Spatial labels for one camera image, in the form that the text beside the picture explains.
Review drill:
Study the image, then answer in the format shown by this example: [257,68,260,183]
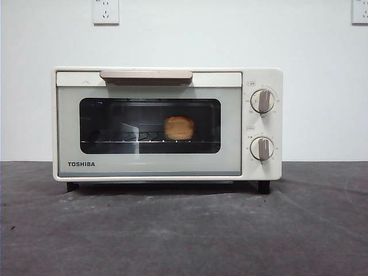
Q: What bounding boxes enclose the metal wire oven rack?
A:
[81,131,213,144]

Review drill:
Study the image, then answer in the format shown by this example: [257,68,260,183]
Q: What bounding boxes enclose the white Toshiba toaster oven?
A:
[52,66,284,194]

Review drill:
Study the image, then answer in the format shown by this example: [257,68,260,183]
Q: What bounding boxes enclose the white oven knob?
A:
[250,89,275,114]
[249,136,275,162]

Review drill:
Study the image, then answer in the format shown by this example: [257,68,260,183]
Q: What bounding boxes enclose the glass oven door with handle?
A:
[56,70,243,177]

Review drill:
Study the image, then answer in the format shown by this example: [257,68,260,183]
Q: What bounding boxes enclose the golden brown bread loaf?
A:
[163,116,196,141]

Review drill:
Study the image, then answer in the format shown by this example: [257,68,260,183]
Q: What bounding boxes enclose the white wall socket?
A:
[92,0,120,25]
[351,0,368,25]

